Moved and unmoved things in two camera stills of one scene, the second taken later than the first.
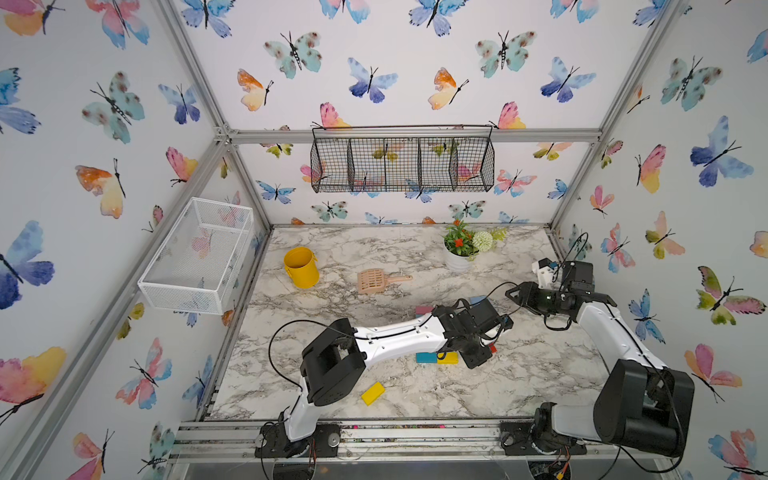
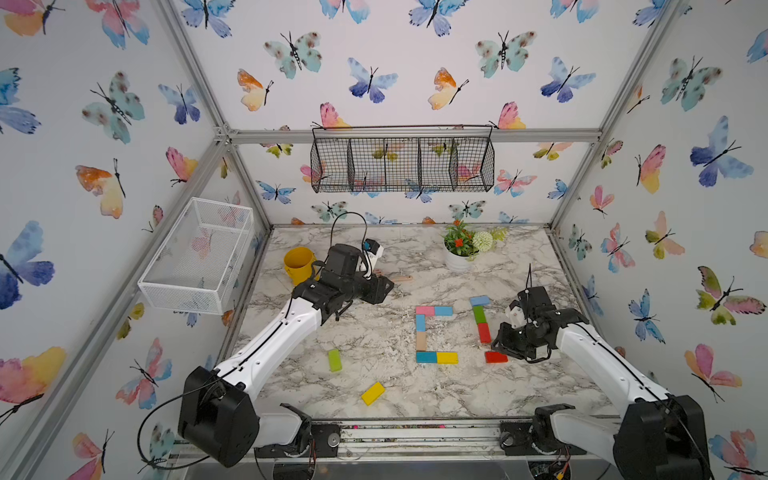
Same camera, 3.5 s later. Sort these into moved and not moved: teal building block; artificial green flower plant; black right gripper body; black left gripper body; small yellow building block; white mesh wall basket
Moved: black left gripper body; black right gripper body
Not moved: teal building block; small yellow building block; artificial green flower plant; white mesh wall basket
